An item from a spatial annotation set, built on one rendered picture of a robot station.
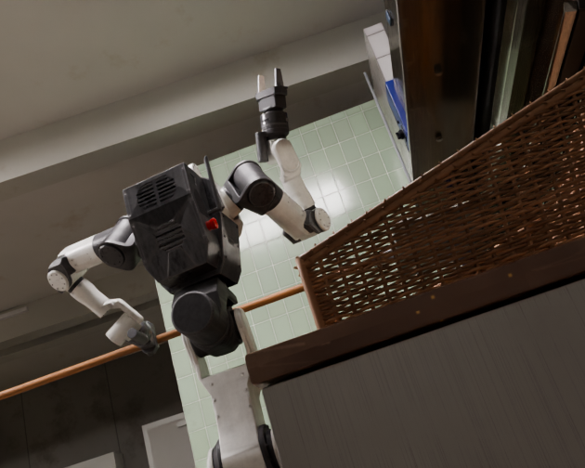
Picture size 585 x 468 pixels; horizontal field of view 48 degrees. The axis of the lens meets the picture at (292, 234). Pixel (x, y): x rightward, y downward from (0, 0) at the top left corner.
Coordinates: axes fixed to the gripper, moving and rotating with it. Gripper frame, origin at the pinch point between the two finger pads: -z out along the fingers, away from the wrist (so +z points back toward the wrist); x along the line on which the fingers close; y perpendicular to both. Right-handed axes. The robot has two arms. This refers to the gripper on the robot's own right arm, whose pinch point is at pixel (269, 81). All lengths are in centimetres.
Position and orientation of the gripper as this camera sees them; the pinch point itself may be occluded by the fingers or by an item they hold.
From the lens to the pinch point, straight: 218.2
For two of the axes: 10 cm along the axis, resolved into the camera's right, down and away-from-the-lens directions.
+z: 1.1, 9.9, -0.5
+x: -7.0, 1.1, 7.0
